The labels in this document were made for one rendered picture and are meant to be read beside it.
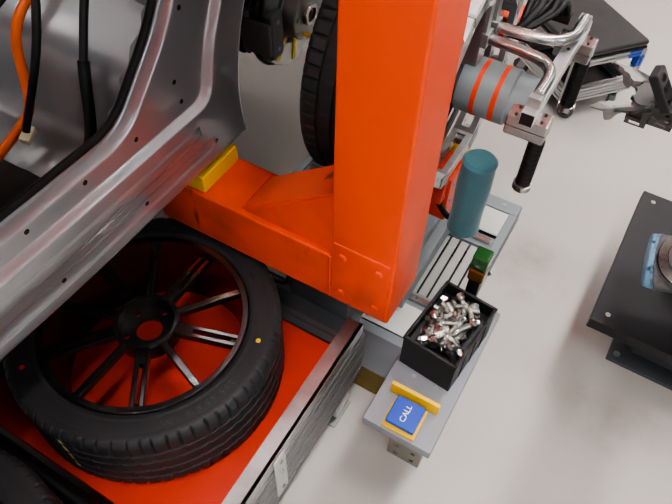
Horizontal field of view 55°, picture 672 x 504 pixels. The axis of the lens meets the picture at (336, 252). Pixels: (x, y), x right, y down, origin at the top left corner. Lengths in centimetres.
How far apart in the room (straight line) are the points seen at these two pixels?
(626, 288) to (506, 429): 55
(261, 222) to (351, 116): 48
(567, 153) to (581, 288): 71
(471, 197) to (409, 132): 60
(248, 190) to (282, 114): 131
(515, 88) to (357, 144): 54
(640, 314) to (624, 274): 14
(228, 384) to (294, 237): 37
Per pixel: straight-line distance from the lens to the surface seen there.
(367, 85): 109
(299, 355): 178
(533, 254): 246
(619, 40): 300
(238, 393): 148
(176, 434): 147
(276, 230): 151
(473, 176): 162
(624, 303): 204
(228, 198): 159
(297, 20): 184
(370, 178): 121
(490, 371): 214
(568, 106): 182
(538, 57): 152
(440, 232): 224
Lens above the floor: 182
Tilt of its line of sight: 51 degrees down
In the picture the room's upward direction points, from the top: 2 degrees clockwise
